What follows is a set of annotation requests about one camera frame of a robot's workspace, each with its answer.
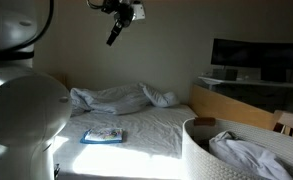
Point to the folded blue shirt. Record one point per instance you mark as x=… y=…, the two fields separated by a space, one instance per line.
x=86 y=140

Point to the crumpled white duvet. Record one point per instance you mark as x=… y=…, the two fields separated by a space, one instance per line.
x=109 y=98

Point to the black computer monitor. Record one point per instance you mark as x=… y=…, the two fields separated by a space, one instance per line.
x=252 y=53

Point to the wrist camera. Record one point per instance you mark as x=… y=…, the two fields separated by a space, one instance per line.
x=139 y=10

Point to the wooden bed headboard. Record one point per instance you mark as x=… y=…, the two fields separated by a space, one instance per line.
x=60 y=81

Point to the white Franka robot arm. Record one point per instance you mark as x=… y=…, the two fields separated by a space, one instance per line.
x=19 y=106

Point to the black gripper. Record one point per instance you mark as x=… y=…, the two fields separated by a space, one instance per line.
x=121 y=11

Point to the white desk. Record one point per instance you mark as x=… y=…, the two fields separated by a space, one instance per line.
x=252 y=82

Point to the dark box on desk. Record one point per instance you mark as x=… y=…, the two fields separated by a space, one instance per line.
x=224 y=74

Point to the pale grey garment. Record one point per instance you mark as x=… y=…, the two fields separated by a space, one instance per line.
x=246 y=155

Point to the white shirt with rainbow print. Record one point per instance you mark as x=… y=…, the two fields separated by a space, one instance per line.
x=104 y=134

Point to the white woven laundry basket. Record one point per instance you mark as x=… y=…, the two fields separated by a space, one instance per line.
x=202 y=156

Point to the wooden bed footboard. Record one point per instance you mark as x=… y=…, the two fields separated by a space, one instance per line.
x=226 y=106

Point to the white pillow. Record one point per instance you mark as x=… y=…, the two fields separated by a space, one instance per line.
x=161 y=97

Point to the mattress with white sheet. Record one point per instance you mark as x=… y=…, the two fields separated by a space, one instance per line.
x=146 y=133

